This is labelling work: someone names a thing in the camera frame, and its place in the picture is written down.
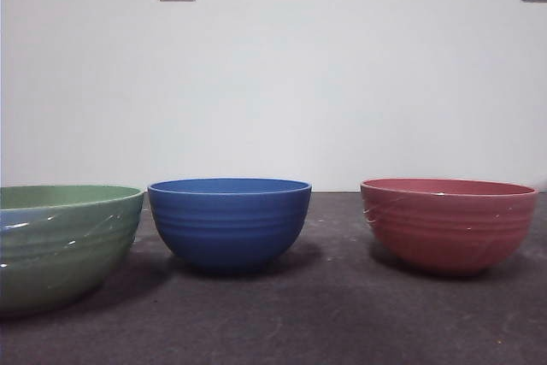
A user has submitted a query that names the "red ribbed bowl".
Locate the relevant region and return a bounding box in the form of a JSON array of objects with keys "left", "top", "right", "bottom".
[{"left": 359, "top": 176, "right": 539, "bottom": 277}]

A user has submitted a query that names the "green ribbed bowl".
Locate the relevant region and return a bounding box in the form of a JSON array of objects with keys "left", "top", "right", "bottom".
[{"left": 0, "top": 185, "right": 145, "bottom": 319}]

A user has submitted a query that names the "blue ribbed bowl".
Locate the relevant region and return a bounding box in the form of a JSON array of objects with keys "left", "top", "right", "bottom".
[{"left": 147, "top": 177, "right": 313, "bottom": 276}]

